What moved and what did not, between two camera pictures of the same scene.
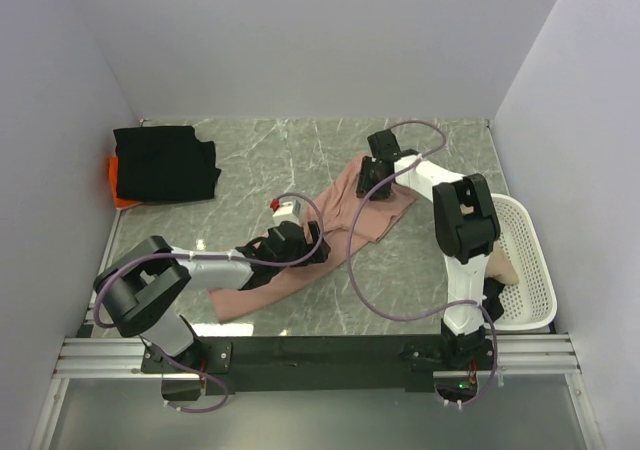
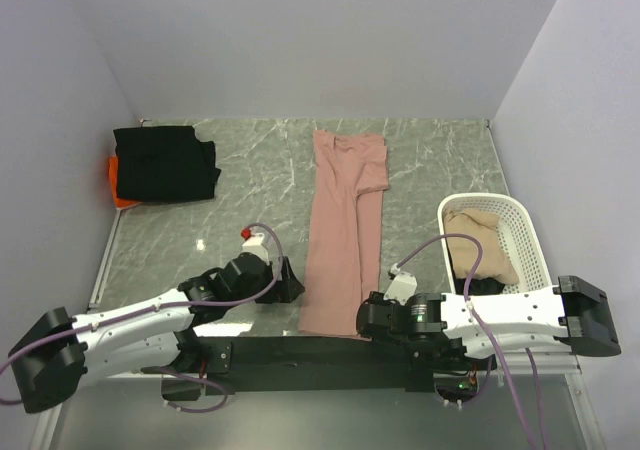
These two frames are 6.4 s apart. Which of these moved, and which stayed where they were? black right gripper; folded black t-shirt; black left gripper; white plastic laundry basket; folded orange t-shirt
Moved: black left gripper; black right gripper
Stayed: folded black t-shirt; folded orange t-shirt; white plastic laundry basket
